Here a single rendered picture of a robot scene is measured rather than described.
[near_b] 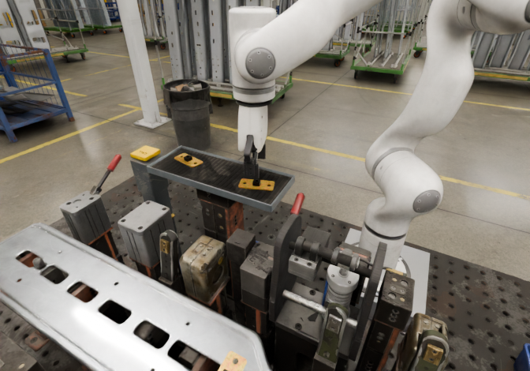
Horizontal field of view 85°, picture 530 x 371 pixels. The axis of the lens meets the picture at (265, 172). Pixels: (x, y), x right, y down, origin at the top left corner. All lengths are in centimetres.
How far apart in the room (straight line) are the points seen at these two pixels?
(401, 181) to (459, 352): 56
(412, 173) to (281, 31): 44
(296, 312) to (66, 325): 46
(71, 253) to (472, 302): 120
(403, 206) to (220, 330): 47
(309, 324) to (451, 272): 74
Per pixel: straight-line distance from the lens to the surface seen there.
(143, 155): 90
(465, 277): 132
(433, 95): 72
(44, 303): 82
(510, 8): 66
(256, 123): 58
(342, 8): 57
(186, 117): 319
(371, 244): 91
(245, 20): 54
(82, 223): 95
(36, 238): 100
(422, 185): 72
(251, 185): 70
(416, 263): 112
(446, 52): 74
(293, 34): 48
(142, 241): 73
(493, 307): 126
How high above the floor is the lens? 156
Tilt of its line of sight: 32 degrees down
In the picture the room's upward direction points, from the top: straight up
